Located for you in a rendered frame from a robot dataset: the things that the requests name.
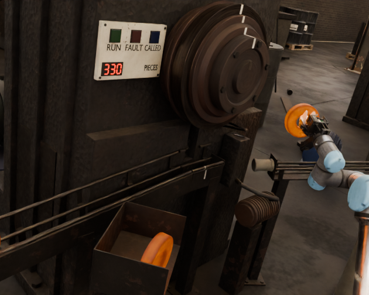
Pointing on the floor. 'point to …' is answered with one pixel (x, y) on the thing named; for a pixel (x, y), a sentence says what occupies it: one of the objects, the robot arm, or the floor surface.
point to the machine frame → (98, 124)
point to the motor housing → (245, 240)
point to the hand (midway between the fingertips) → (303, 116)
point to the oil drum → (264, 98)
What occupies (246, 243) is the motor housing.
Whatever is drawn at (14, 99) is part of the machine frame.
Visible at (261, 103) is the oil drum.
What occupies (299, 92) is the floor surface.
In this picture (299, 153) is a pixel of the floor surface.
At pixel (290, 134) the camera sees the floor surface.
